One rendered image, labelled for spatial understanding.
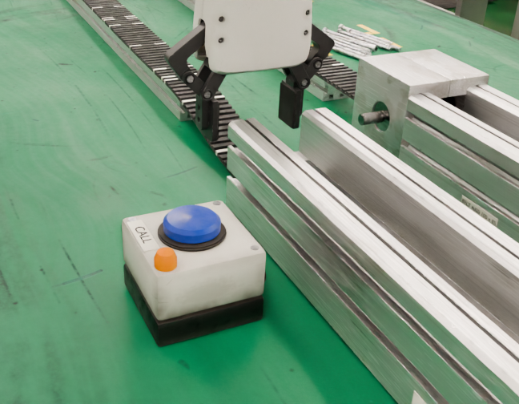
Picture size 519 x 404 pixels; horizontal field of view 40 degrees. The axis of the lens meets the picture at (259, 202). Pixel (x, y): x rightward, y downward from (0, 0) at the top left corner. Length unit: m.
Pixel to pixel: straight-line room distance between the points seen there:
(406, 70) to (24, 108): 0.44
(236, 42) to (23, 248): 0.25
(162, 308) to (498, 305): 0.22
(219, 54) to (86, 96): 0.32
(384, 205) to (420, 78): 0.21
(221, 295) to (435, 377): 0.15
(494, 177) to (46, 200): 0.40
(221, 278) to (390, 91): 0.33
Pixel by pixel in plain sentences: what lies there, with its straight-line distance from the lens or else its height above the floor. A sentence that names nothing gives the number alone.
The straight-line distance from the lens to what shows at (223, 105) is 0.80.
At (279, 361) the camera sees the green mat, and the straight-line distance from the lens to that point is 0.49.
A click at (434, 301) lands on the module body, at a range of 0.42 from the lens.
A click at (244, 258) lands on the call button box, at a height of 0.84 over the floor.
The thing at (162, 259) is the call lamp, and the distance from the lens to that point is 0.46.
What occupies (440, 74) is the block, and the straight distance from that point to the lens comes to 0.75.
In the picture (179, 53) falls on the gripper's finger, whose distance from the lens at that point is 0.63.
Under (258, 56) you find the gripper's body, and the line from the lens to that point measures 0.64.
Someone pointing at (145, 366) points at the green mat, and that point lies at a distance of 0.49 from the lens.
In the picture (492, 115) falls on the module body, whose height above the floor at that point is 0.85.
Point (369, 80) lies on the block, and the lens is 0.76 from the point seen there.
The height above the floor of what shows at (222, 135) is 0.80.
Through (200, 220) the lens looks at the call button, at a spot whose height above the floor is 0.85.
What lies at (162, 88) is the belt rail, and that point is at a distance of 0.88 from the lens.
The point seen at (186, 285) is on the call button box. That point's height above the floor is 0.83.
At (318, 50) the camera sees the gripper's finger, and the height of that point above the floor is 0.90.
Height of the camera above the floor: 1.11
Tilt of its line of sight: 29 degrees down
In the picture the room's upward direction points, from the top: 3 degrees clockwise
